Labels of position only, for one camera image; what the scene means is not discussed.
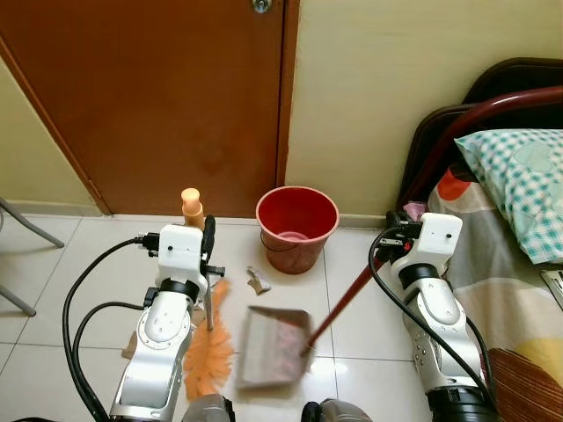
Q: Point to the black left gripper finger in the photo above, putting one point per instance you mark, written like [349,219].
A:
[209,239]

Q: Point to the orange bristle broom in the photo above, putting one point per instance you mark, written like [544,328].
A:
[209,360]

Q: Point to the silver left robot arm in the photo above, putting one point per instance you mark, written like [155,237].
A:
[163,338]

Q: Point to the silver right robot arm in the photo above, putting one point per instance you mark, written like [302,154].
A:
[437,312]

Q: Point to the crumpled white paper scrap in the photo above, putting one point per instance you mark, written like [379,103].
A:
[258,281]

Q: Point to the red plastic bucket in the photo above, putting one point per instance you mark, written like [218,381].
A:
[297,239]

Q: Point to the patterned grey orange bedsheet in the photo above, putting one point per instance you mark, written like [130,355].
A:
[506,299]

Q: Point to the green checked pillow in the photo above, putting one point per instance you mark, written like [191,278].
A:
[523,189]

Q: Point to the grey left robot leg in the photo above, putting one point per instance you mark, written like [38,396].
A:
[211,410]

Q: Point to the grey robot leg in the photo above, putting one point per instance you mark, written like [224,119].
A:
[211,410]
[339,411]

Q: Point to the brown wooden door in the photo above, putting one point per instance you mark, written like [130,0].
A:
[158,97]

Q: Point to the black and white book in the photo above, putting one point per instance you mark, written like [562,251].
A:
[554,286]

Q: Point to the grey right robot leg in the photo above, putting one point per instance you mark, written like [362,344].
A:
[339,411]

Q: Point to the dark brown headboard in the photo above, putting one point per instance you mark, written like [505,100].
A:
[510,75]

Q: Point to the silver door knob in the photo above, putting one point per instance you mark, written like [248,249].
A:
[261,5]

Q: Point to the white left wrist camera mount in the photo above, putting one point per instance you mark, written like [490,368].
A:
[180,251]

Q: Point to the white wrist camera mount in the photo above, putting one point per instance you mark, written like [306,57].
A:
[180,251]
[442,237]

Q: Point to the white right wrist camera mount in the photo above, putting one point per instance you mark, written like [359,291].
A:
[442,237]

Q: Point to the dark red metal bed frame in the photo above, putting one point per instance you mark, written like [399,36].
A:
[475,110]

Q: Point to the grey metal chair frame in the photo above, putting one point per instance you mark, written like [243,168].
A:
[31,227]

